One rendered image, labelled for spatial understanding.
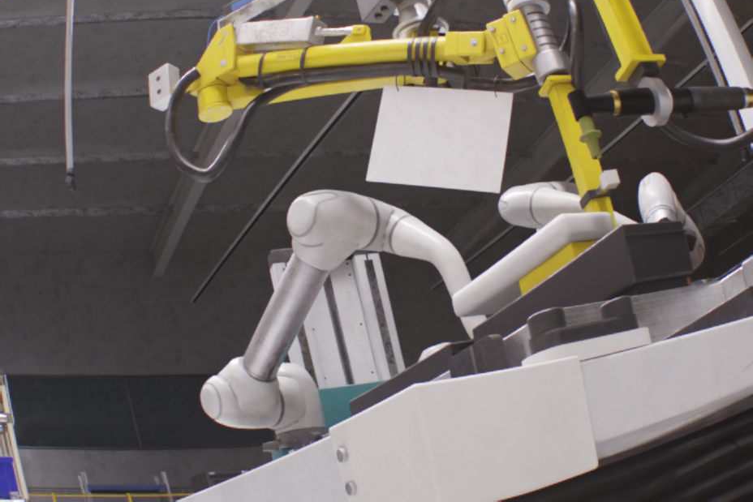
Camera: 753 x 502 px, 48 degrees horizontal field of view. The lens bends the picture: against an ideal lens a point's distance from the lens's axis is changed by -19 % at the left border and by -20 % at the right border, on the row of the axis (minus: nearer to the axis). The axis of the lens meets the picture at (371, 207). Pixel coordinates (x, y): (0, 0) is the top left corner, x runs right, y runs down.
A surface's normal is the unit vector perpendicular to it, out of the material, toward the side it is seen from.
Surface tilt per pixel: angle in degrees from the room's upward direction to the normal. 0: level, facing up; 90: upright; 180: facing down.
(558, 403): 90
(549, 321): 90
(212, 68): 90
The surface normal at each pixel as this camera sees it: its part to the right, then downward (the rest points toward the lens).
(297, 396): 0.62, -0.44
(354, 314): 0.27, -0.40
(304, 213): -0.67, -0.19
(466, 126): -0.50, -0.21
